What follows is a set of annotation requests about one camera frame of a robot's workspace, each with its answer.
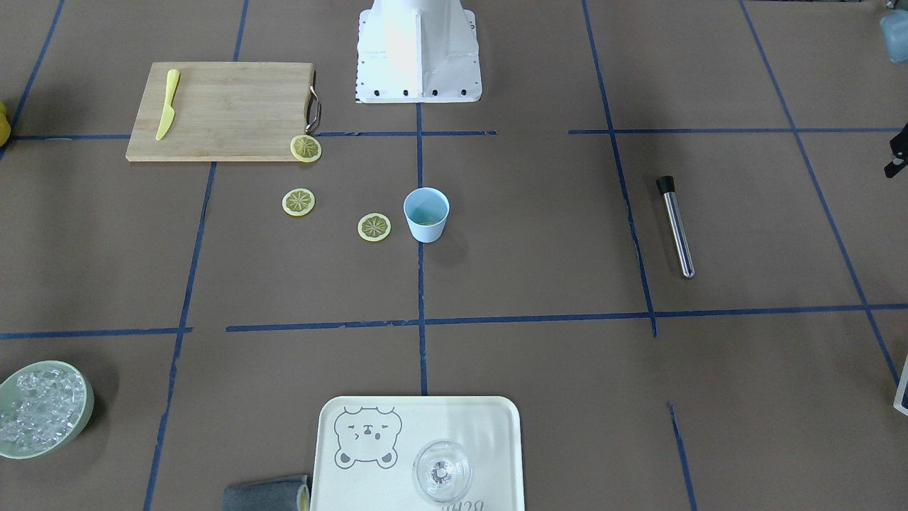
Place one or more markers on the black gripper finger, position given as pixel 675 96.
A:
pixel 898 148

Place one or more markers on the blue paper cup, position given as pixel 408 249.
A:
pixel 426 202

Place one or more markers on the lemon slice at board corner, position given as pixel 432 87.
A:
pixel 305 149

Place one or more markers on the lemon slice on table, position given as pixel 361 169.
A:
pixel 298 202

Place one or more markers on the yellow lemon at edge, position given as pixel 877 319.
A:
pixel 5 127

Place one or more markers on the clear wine glass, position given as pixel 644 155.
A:
pixel 442 472

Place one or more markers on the cream bear tray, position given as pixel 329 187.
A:
pixel 366 447

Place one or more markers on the bamboo cutting board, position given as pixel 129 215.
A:
pixel 224 112

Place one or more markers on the grey folded cloth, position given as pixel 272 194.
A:
pixel 289 493

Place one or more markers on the yellow plastic knife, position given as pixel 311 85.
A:
pixel 168 111

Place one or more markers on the green bowl of ice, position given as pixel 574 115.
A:
pixel 44 406

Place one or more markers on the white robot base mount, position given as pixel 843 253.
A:
pixel 418 52

